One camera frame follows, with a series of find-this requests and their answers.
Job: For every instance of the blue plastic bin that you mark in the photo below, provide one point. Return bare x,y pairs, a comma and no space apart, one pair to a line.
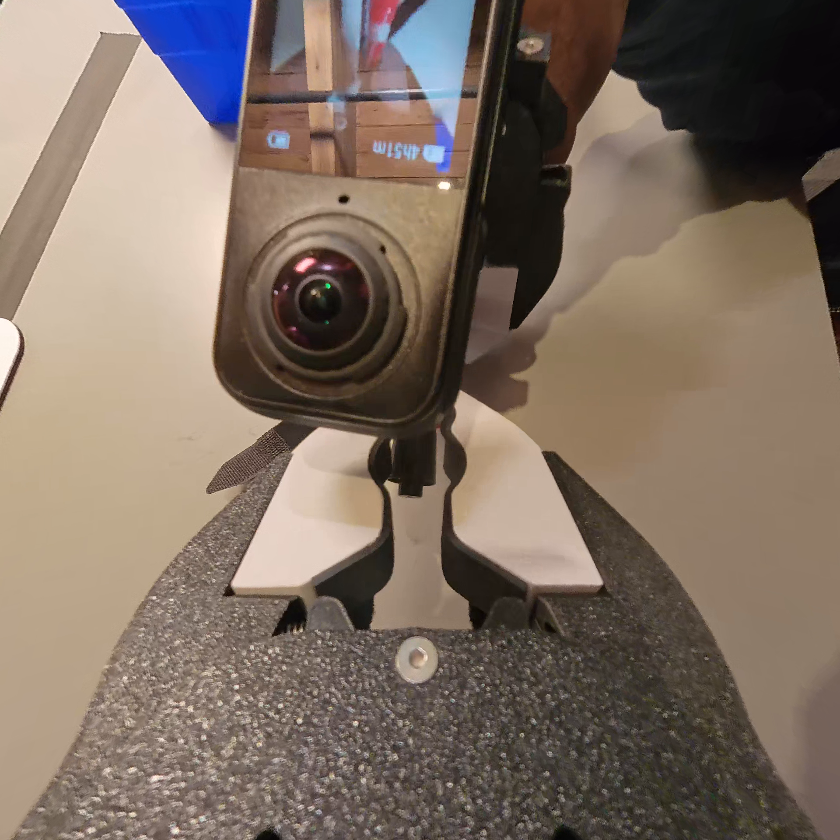
197,53

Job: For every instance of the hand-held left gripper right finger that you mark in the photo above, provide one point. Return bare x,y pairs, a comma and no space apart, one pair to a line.
525,519

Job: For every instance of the white stand base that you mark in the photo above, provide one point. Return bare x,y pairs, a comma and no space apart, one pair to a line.
8,361

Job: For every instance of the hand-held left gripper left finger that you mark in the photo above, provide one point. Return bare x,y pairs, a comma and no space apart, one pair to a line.
309,525

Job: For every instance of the person's right forearm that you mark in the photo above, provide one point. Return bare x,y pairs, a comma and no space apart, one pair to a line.
735,79

